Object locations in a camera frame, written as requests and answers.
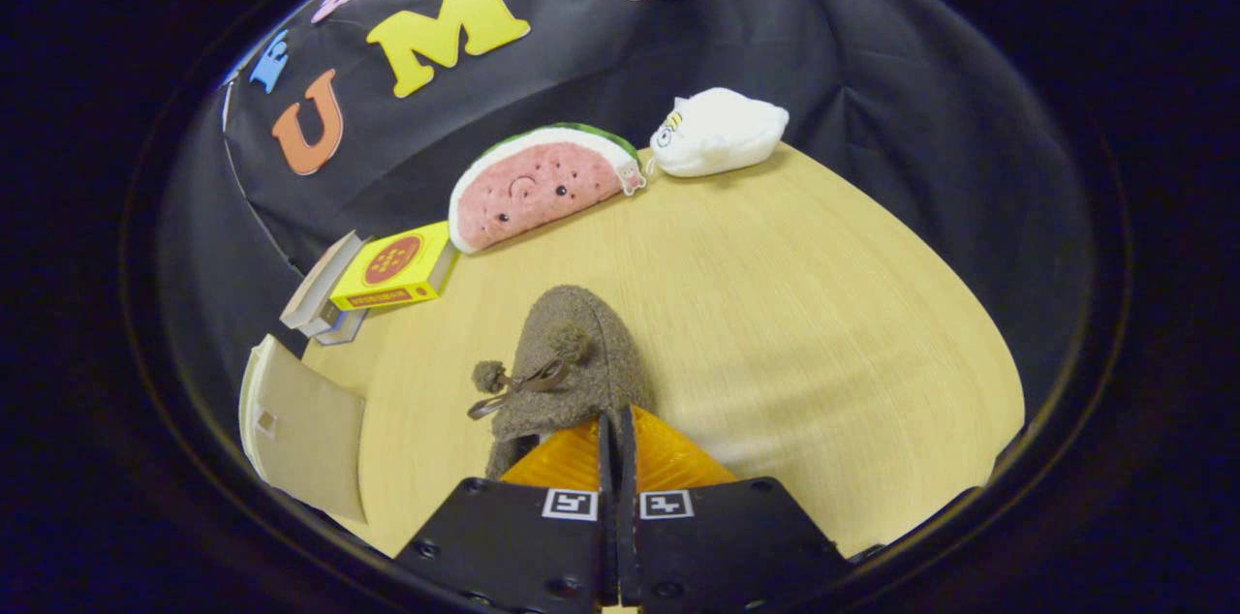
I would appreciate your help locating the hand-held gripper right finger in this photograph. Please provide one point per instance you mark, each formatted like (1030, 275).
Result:
(727, 546)

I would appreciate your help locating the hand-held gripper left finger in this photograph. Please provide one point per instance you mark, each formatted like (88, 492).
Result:
(513, 546)

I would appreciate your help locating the brown fuzzy shoe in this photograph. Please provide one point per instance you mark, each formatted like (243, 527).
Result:
(591, 353)

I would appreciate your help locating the cream storage box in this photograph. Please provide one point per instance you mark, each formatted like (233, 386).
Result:
(310, 430)

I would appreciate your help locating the yellow box with red circle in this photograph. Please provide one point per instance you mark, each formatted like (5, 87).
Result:
(392, 267)

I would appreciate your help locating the blue book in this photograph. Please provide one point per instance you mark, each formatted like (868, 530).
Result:
(341, 328)

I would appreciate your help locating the watermelon slice plush toy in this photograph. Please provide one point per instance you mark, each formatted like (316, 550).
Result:
(533, 188)

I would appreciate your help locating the white plush toy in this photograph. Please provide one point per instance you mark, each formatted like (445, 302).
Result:
(722, 132)

